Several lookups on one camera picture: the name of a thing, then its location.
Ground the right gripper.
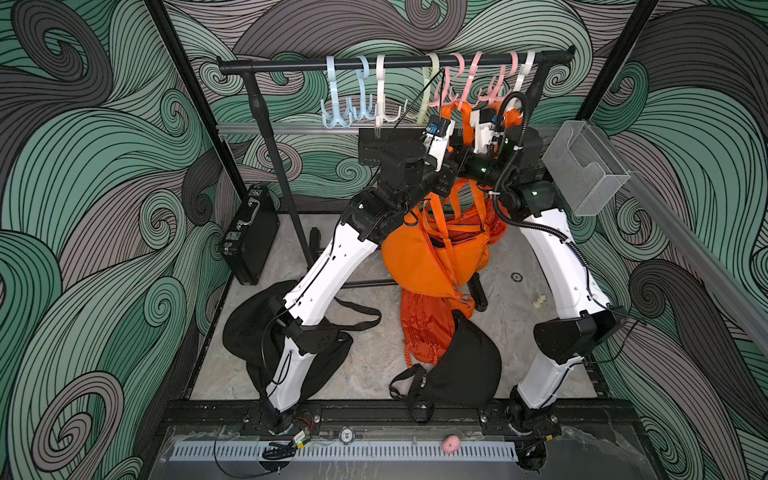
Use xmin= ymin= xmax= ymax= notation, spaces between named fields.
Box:
xmin=445 ymin=147 xmax=514 ymax=197

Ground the red-orange drawstring bag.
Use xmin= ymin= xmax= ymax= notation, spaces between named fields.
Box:
xmin=400 ymin=289 xmax=475 ymax=368
xmin=440 ymin=101 xmax=506 ymax=245

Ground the orange sling bag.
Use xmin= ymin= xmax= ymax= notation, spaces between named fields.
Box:
xmin=487 ymin=99 xmax=524 ymax=128

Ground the large orange backpack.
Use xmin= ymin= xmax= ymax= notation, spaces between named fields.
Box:
xmin=381 ymin=193 xmax=490 ymax=299

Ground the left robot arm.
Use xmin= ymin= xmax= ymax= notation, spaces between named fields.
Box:
xmin=261 ymin=134 xmax=456 ymax=433

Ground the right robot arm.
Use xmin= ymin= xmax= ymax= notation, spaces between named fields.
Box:
xmin=459 ymin=91 xmax=627 ymax=434

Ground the pink hook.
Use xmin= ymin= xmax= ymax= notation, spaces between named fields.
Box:
xmin=457 ymin=51 xmax=483 ymax=108
xmin=428 ymin=52 xmax=466 ymax=107
xmin=478 ymin=51 xmax=519 ymax=103

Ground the light blue hook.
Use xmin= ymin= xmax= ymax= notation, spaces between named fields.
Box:
xmin=353 ymin=56 xmax=375 ymax=121
xmin=321 ymin=55 xmax=354 ymax=129

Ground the pale green hook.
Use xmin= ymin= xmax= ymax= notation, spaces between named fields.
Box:
xmin=415 ymin=53 xmax=440 ymax=126

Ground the white hook rightmost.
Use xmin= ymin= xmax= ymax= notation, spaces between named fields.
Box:
xmin=510 ymin=50 xmax=536 ymax=92

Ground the white hook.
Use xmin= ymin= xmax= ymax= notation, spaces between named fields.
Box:
xmin=510 ymin=50 xmax=536 ymax=92
xmin=374 ymin=54 xmax=408 ymax=137

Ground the light blue hook leftmost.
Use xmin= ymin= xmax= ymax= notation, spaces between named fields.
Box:
xmin=321 ymin=55 xmax=354 ymax=129

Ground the black bag right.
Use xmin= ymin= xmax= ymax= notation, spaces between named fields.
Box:
xmin=389 ymin=310 xmax=502 ymax=423

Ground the black clothes rack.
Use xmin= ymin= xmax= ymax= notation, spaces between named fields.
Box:
xmin=215 ymin=45 xmax=578 ymax=313

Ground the black round mat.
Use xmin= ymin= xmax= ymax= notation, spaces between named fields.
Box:
xmin=222 ymin=280 xmax=382 ymax=401

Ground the pink small object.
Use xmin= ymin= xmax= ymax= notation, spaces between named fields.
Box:
xmin=441 ymin=435 xmax=462 ymax=455

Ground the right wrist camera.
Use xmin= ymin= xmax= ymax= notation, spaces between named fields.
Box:
xmin=469 ymin=107 xmax=500 ymax=155

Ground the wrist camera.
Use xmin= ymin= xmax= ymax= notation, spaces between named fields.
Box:
xmin=469 ymin=107 xmax=500 ymax=155
xmin=423 ymin=115 xmax=455 ymax=171

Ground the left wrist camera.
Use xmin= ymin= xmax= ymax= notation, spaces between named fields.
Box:
xmin=423 ymin=115 xmax=455 ymax=171

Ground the black wall shelf tray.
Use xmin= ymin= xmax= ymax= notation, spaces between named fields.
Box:
xmin=358 ymin=128 xmax=427 ymax=166

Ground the white mesh wall basket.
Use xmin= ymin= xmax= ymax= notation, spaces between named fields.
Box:
xmin=543 ymin=120 xmax=630 ymax=217

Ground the black case on wall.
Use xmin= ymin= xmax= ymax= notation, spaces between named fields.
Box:
xmin=220 ymin=185 xmax=280 ymax=285

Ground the white slotted cable duct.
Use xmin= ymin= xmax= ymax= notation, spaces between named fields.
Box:
xmin=169 ymin=440 xmax=518 ymax=462

